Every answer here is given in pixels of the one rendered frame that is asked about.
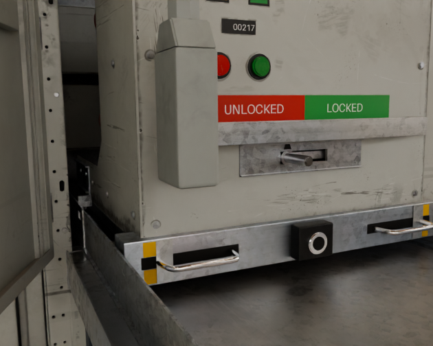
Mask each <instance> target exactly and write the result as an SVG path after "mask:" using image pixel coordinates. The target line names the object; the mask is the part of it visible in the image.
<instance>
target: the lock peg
mask: <svg viewBox="0 0 433 346"><path fill-rule="evenodd" d="M288 149H291V146H290V144H285V147H284V150H285V151H284V152H283V153H281V155H280V160H281V162H282V164H284V165H291V164H296V165H303V166H308V167H309V166H311V165H312V163H313V159H312V157H310V156H306V155H301V154H294V153H293V152H292V151H290V150H288Z"/></svg>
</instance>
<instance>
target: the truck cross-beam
mask: <svg viewBox="0 0 433 346"><path fill-rule="evenodd" d="M428 204H430V205H429V215H426V216H423V219H424V220H427V221H430V222H433V200H430V199H427V198H423V201H420V202H415V203H405V204H399V205H389V206H383V207H373V208H368V209H358V210H352V211H343V212H337V213H331V214H322V215H316V216H306V217H300V218H290V219H285V220H275V221H269V222H259V223H254V224H244V225H239V226H233V227H223V228H217V229H207V230H202V231H192V232H186V233H176V234H170V235H161V236H155V237H149V238H140V237H139V236H138V235H137V234H136V233H134V232H127V233H117V234H115V246H116V247H117V249H118V250H119V251H120V252H121V254H123V256H124V257H125V258H126V259H127V260H128V262H129V263H130V264H131V266H132V267H133V268H134V269H135V270H136V271H137V272H138V273H139V275H140V276H141V277H142V279H143V280H144V271H145V270H153V269H157V265H156V263H155V262H156V256H152V257H144V256H143V243H147V242H156V241H158V240H168V239H173V266H179V265H184V264H193V263H197V262H205V261H210V260H218V259H222V258H227V257H233V256H232V255H231V254H229V253H228V251H227V250H228V249H229V248H233V249H234V250H235V251H236V252H237V253H238V254H239V255H240V260H239V261H237V262H234V263H231V264H224V265H220V266H212V267H208V268H200V269H196V270H187V271H182V272H176V273H173V278H174V281H180V280H185V279H192V278H196V277H203V276H208V275H215V274H219V273H226V272H230V271H235V270H242V269H246V268H253V267H258V266H265V265H270V264H277V263H281V262H288V261H293V260H296V259H294V258H292V257H291V225H292V224H297V223H303V222H312V221H317V220H327V221H329V222H332V223H333V253H339V252H343V251H350V250H355V249H362V248H366V247H371V246H378V245H382V244H390V243H393V242H401V241H405V240H413V239H412V233H407V234H402V235H388V234H384V233H379V232H376V231H373V230H372V226H376V227H381V228H384V229H390V230H399V229H408V228H412V223H413V209H414V206H415V205H428ZM428 236H433V229H430V230H428V235H426V236H422V238H424V237H428Z"/></svg>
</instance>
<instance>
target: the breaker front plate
mask: <svg viewBox="0 0 433 346"><path fill-rule="evenodd" d="M431 12H432V0H269V6H261V5H248V0H229V3H225V2H217V1H206V0H199V20H208V22H210V27H211V30H212V35H213V38H214V43H215V46H216V48H215V49H216V50H217V52H222V53H224V54H225V55H227V56H228V58H229V59H230V62H231V69H230V72H229V74H228V75H227V76H226V77H225V78H222V79H218V95H390V101H389V117H382V118H402V117H426V106H427V92H428V66H429V52H430V26H431ZM221 19H236V20H246V21H255V22H256V35H249V34H226V33H221ZM166 20H168V0H135V32H136V52H137V90H138V110H139V130H140V168H141V188H142V226H143V238H149V237H155V236H161V235H170V234H176V233H186V232H192V231H202V230H207V229H217V228H223V227H233V226H239V225H244V224H254V223H259V222H269V221H275V220H285V219H290V218H300V217H306V216H316V215H322V214H331V213H337V212H343V211H352V210H358V209H368V208H373V207H383V206H389V205H399V204H405V203H415V202H420V201H421V200H422V186H423V160H424V146H425V135H421V136H407V137H381V138H367V139H340V140H327V141H301V142H287V143H260V144H246V145H233V146H219V184H218V185H216V186H212V187H198V188H190V189H179V188H177V187H174V186H172V185H170V184H167V183H165V182H163V181H161V180H159V178H158V163H157V118H156V94H155V54H156V48H157V37H158V32H159V25H160V24H162V22H164V21H166ZM255 54H263V55H265V56H266V57H268V59H269V61H270V64H271V70H270V72H269V75H268V76H267V77H266V78H264V79H262V80H257V79H254V78H253V77H251V75H250V74H249V71H248V68H247V65H248V62H249V59H250V58H251V57H252V56H253V55H255ZM285 144H290V146H291V149H288V150H290V151H297V150H319V149H325V161H313V163H312V165H311V166H309V167H308V166H303V165H296V164H291V165H284V164H280V152H284V151H285V150H284V147H285Z"/></svg>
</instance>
